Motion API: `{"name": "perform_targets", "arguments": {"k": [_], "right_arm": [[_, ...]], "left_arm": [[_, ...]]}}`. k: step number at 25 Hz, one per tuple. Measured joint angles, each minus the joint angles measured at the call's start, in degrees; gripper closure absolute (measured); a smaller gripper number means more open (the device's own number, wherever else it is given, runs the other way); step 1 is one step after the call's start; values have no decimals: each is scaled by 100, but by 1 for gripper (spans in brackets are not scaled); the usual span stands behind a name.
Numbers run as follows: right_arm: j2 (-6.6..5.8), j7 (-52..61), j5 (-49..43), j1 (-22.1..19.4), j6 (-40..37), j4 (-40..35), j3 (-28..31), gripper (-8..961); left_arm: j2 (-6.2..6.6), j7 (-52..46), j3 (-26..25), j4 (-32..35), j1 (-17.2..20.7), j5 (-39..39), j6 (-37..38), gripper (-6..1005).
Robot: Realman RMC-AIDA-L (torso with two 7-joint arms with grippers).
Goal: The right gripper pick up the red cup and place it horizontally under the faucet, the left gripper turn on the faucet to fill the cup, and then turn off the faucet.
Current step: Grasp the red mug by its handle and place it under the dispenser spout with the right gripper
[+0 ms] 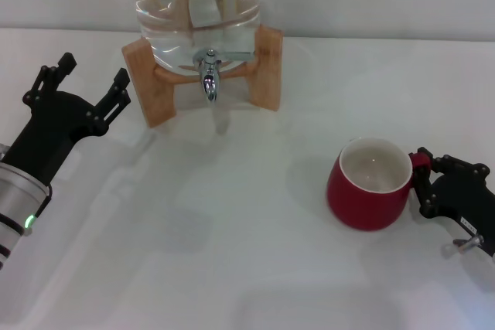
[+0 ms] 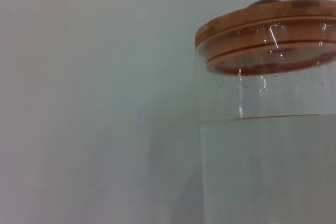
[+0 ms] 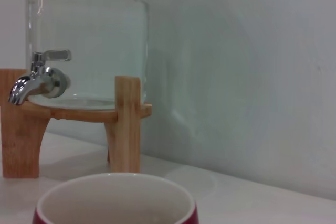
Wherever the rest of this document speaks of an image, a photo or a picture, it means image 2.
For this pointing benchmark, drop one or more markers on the glass water dispenser jar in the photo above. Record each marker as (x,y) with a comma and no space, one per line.
(267,161)

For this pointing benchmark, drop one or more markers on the round bamboo jar lid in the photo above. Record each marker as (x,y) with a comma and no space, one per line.
(262,18)

